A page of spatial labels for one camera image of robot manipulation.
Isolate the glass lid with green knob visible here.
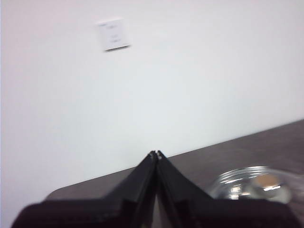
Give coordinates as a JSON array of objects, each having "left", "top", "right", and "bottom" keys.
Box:
[{"left": 209, "top": 166, "right": 295, "bottom": 205}]

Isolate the white wall socket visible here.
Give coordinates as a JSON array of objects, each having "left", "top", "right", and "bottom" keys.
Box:
[{"left": 97, "top": 18, "right": 133, "bottom": 52}]

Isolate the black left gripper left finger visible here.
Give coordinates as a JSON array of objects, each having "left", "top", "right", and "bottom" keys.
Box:
[{"left": 10, "top": 150, "right": 158, "bottom": 228}]

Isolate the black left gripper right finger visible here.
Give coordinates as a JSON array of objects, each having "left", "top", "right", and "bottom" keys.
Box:
[{"left": 156, "top": 149, "right": 303, "bottom": 228}]

